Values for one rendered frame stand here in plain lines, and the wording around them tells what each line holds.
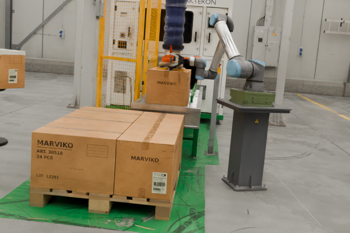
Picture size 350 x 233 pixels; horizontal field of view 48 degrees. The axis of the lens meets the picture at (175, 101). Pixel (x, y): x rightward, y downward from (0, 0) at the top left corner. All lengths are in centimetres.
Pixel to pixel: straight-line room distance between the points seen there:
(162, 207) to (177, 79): 153
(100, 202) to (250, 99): 146
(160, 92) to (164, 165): 137
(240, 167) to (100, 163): 130
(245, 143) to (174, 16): 153
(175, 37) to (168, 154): 174
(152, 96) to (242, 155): 111
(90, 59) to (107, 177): 221
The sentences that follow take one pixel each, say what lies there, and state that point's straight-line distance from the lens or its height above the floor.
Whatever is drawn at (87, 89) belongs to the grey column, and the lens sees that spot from 478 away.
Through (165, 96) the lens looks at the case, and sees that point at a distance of 394.
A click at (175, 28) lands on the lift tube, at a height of 138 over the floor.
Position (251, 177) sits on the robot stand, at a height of 12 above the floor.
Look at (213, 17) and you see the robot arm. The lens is 374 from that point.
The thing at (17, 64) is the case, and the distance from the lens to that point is 458.
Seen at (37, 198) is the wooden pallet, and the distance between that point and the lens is 303.
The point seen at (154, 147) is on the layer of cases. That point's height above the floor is 51.
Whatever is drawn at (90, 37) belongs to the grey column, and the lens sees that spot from 475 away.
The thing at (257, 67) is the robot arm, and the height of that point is 107.
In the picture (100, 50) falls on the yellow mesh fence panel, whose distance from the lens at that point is 524.
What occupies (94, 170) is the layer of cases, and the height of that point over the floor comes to 31.
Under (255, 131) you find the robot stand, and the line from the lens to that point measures 348.
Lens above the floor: 121
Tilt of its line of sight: 8 degrees down
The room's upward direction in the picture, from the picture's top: 4 degrees clockwise
